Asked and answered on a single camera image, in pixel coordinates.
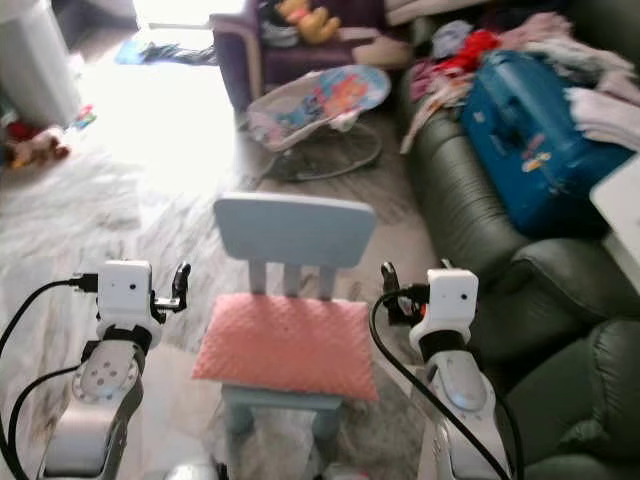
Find pink fluffy pillow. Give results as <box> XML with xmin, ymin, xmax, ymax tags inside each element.
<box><xmin>191</xmin><ymin>292</ymin><xmax>382</xmax><ymax>404</ymax></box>

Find dark green leather sofa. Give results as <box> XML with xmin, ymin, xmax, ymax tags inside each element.
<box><xmin>394</xmin><ymin>66</ymin><xmax>640</xmax><ymax>480</ymax></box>

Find white pillow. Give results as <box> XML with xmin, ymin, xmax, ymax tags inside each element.
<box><xmin>589</xmin><ymin>153</ymin><xmax>640</xmax><ymax>268</ymax></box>

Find light blue child chair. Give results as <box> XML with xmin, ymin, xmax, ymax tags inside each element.
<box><xmin>212</xmin><ymin>191</ymin><xmax>379</xmax><ymax>473</ymax></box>

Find blue hard suitcase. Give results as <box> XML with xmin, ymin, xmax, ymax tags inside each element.
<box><xmin>459</xmin><ymin>49</ymin><xmax>637</xmax><ymax>239</ymax></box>

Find colourful baby bouncer seat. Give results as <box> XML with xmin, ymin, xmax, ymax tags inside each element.
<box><xmin>244</xmin><ymin>64</ymin><xmax>394</xmax><ymax>185</ymax></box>

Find small colourful toy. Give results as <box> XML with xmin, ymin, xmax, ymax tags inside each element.
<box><xmin>71</xmin><ymin>104</ymin><xmax>99</xmax><ymax>132</ymax></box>

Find brown red plush toy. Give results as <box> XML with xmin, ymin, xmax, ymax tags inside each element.
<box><xmin>3</xmin><ymin>121</ymin><xmax>72</xmax><ymax>170</ymax></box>

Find red garment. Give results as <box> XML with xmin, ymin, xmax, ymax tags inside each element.
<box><xmin>434</xmin><ymin>29</ymin><xmax>502</xmax><ymax>78</ymax></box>

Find white folded towels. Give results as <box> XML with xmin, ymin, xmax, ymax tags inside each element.
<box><xmin>564</xmin><ymin>86</ymin><xmax>640</xmax><ymax>153</ymax></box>

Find beige cushion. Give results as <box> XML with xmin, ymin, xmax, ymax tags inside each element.
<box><xmin>349</xmin><ymin>37</ymin><xmax>412</xmax><ymax>68</ymax></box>

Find blue door mat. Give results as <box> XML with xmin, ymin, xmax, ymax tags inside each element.
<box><xmin>114</xmin><ymin>38</ymin><xmax>220</xmax><ymax>68</ymax></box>

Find grey blue garment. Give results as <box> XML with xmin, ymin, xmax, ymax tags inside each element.
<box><xmin>431</xmin><ymin>19</ymin><xmax>475</xmax><ymax>58</ymax></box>

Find purple armchair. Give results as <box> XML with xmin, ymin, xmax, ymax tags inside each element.
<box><xmin>209</xmin><ymin>0</ymin><xmax>413</xmax><ymax>113</ymax></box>

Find pink clothes pile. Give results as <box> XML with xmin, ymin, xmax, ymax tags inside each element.
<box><xmin>495</xmin><ymin>11</ymin><xmax>576</xmax><ymax>53</ymax></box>

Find white air purifier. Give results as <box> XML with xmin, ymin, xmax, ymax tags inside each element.
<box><xmin>0</xmin><ymin>0</ymin><xmax>84</xmax><ymax>130</ymax></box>

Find yellow plush toy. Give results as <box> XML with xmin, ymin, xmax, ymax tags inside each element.
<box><xmin>274</xmin><ymin>0</ymin><xmax>342</xmax><ymax>45</ymax></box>

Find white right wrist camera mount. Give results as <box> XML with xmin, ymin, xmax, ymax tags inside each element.
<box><xmin>418</xmin><ymin>267</ymin><xmax>480</xmax><ymax>343</ymax></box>

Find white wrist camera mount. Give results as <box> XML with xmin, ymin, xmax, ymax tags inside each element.
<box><xmin>96</xmin><ymin>259</ymin><xmax>158</xmax><ymax>336</ymax></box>
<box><xmin>418</xmin><ymin>267</ymin><xmax>480</xmax><ymax>343</ymax></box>

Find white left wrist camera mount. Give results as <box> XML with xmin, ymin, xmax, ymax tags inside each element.
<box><xmin>96</xmin><ymin>259</ymin><xmax>158</xmax><ymax>336</ymax></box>

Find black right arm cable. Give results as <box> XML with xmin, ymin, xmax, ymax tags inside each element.
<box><xmin>368</xmin><ymin>286</ymin><xmax>526</xmax><ymax>480</ymax></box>

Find long black left arm cable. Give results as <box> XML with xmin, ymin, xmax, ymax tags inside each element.
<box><xmin>0</xmin><ymin>278</ymin><xmax>101</xmax><ymax>480</ymax></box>

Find short black left arm cable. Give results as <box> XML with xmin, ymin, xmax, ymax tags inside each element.
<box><xmin>8</xmin><ymin>364</ymin><xmax>83</xmax><ymax>480</ymax></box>

